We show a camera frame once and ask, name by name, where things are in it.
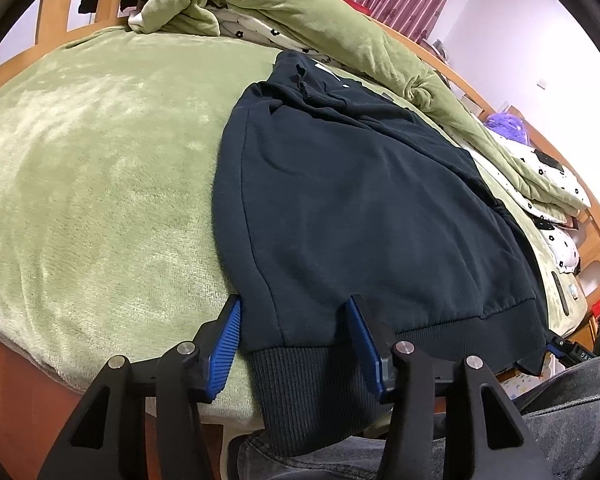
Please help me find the grey jeans leg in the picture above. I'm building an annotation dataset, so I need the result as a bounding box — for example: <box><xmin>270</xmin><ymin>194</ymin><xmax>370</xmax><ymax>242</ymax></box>
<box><xmin>227</xmin><ymin>356</ymin><xmax>600</xmax><ymax>479</ymax></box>

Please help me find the purple plastic bag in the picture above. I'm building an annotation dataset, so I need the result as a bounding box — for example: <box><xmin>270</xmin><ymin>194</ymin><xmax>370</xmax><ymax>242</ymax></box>
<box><xmin>483</xmin><ymin>113</ymin><xmax>529</xmax><ymax>145</ymax></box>

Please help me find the black phone on bedding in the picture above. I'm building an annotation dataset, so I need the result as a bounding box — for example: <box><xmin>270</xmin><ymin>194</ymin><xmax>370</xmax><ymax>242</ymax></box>
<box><xmin>533</xmin><ymin>148</ymin><xmax>564</xmax><ymax>172</ymax></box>

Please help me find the dark navy sweatshirt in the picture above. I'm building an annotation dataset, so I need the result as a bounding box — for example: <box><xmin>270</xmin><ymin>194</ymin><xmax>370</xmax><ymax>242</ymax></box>
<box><xmin>212</xmin><ymin>51</ymin><xmax>548</xmax><ymax>456</ymax></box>

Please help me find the wooden bed frame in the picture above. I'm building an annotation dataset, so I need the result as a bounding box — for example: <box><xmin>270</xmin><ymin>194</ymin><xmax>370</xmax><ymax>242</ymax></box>
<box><xmin>0</xmin><ymin>0</ymin><xmax>600</xmax><ymax>479</ymax></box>

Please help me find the green plush folded quilt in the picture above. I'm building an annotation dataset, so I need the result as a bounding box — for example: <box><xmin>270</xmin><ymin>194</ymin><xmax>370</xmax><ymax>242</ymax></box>
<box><xmin>129</xmin><ymin>0</ymin><xmax>591</xmax><ymax>216</ymax></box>

